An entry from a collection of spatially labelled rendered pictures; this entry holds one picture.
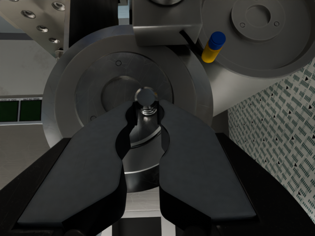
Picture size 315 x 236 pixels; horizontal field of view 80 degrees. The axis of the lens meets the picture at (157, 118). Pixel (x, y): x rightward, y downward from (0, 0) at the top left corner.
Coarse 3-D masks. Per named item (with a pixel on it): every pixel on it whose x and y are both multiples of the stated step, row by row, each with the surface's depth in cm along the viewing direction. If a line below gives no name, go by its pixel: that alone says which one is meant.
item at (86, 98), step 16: (96, 64) 15; (112, 64) 15; (128, 64) 15; (144, 64) 15; (80, 80) 14; (96, 80) 14; (112, 80) 15; (128, 80) 15; (144, 80) 14; (160, 80) 14; (80, 96) 14; (96, 96) 14; (112, 96) 14; (128, 96) 14; (160, 96) 14; (80, 112) 14; (96, 112) 14; (144, 128) 14; (160, 128) 14
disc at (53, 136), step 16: (96, 32) 17; (112, 32) 17; (128, 32) 17; (80, 48) 17; (176, 48) 17; (64, 64) 17; (192, 64) 17; (48, 80) 17; (208, 80) 17; (48, 96) 16; (208, 96) 16; (48, 112) 16; (208, 112) 16; (48, 128) 16; (128, 176) 15; (144, 176) 15; (128, 192) 15
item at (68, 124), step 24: (96, 48) 16; (120, 48) 16; (144, 48) 16; (168, 48) 16; (72, 72) 16; (168, 72) 16; (72, 96) 15; (192, 96) 15; (72, 120) 15; (144, 144) 15; (144, 168) 14
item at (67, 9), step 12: (72, 0) 20; (84, 0) 23; (96, 0) 28; (108, 0) 35; (72, 12) 19; (84, 12) 23; (96, 12) 28; (108, 12) 35; (72, 24) 19; (84, 24) 23; (96, 24) 27; (108, 24) 35; (72, 36) 19; (84, 36) 23
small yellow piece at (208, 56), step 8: (184, 32) 14; (216, 32) 10; (208, 40) 11; (216, 40) 10; (224, 40) 10; (192, 48) 13; (208, 48) 11; (216, 48) 11; (208, 56) 12; (216, 56) 12
